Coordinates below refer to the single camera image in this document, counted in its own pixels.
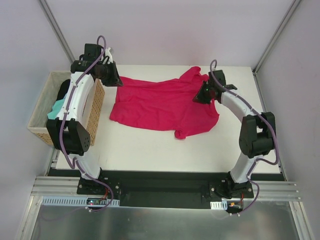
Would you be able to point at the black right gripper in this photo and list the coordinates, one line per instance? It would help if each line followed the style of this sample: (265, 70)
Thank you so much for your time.
(203, 92)

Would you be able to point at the wicker laundry basket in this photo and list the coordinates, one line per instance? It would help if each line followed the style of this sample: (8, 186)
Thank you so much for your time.
(47, 98)

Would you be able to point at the teal t shirt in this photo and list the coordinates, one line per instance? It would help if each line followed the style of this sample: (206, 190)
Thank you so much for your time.
(55, 109)

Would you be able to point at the white cable duct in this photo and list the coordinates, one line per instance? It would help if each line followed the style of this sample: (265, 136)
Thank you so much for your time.
(219, 205)
(70, 201)

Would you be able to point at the black t shirt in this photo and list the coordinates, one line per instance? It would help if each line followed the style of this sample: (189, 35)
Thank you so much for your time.
(64, 87)

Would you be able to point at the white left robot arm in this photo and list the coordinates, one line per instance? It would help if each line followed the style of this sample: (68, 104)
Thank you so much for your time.
(67, 130)

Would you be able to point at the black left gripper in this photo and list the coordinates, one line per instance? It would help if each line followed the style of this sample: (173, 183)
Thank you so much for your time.
(111, 73)

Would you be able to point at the right white cable duct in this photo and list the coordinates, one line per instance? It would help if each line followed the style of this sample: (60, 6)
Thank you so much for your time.
(219, 205)

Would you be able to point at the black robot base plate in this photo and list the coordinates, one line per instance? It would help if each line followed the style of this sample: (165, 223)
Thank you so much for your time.
(152, 189)

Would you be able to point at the left aluminium frame post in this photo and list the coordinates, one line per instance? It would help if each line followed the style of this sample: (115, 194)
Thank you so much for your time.
(50, 16)

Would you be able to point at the right aluminium frame post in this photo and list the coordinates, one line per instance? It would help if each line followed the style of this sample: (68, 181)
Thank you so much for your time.
(293, 7)

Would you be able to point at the aluminium frame post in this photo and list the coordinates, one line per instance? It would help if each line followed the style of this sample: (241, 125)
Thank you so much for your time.
(50, 16)
(293, 7)

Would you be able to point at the left white cable duct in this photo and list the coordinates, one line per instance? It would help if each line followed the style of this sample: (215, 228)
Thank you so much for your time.
(70, 201)

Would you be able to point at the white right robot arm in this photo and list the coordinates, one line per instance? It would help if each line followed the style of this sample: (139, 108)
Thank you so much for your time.
(257, 139)

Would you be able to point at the pink t shirt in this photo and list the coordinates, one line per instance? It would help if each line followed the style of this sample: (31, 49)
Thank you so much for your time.
(165, 106)

